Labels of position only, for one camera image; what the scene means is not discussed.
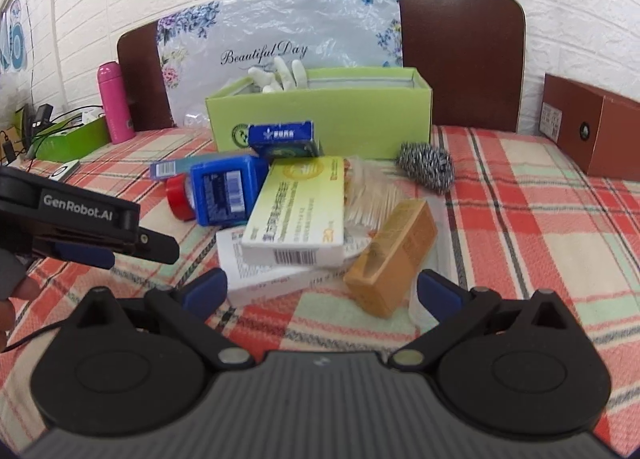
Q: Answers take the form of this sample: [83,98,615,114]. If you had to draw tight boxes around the bag of cotton swabs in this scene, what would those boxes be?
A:
[342,156,407,240]

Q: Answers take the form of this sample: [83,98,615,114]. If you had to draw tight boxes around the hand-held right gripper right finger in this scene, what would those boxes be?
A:
[389,269,576,371]

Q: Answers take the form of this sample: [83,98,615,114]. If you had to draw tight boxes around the plaid cloth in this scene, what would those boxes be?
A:
[0,125,640,455]

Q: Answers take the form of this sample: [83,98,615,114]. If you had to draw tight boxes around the pink bottle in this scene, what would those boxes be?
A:
[97,61,136,144]

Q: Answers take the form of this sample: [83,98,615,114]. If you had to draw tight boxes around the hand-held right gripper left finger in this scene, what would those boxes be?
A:
[74,268,257,371]

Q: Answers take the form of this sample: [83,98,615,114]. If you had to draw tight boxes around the red tape roll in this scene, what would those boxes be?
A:
[166,175,197,222]

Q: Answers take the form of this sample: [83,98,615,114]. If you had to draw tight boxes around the flat blue packet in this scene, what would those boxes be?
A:
[150,156,251,182]

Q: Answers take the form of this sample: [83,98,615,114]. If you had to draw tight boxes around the white gloves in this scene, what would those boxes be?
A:
[247,56,308,94]

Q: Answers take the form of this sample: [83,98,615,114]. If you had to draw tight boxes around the green tray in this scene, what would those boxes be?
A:
[22,114,112,163]

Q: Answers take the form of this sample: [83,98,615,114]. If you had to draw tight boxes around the blue box with barcode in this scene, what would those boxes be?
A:
[190,155,269,227]

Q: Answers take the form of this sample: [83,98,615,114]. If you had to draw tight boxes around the small blue box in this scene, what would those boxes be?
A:
[248,121,323,160]

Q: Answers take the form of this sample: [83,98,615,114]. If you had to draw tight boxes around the white small device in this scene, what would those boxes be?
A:
[50,159,81,182]

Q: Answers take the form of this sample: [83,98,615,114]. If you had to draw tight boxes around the white flat box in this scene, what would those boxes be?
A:
[216,226,372,307]

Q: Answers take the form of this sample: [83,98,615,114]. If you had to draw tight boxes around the clear plastic packet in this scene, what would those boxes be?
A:
[407,198,458,335]

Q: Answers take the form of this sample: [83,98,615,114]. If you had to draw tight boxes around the person's left hand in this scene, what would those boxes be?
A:
[0,277,40,347]

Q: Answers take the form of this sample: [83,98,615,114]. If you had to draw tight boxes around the green cardboard box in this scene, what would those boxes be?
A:
[205,67,433,162]

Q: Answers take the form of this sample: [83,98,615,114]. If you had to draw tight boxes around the steel wool scrubber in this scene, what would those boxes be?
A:
[396,141,456,194]

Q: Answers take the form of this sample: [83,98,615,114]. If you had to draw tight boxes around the floral plastic bag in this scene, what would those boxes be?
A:
[156,0,404,130]

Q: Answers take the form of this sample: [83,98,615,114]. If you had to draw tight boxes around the yellow and white medicine box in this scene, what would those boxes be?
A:
[241,156,346,267]

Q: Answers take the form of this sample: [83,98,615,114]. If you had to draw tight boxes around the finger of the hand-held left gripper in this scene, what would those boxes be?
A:
[31,237,117,270]
[112,225,180,265]

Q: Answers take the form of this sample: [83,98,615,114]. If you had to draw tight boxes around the gold cardboard box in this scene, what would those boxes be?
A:
[343,199,439,318]

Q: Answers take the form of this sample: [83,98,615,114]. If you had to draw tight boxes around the wall poster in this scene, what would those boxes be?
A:
[0,0,28,72]

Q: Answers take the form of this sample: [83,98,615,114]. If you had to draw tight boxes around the black cable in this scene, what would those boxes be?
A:
[0,323,67,353]

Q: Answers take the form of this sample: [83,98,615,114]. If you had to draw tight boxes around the black charger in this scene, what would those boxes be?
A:
[22,104,53,136]

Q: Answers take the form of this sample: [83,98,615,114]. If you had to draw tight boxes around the brown cardboard box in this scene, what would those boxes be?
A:
[539,73,640,177]

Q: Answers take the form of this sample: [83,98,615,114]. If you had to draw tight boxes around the brown headboard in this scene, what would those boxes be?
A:
[116,0,526,134]

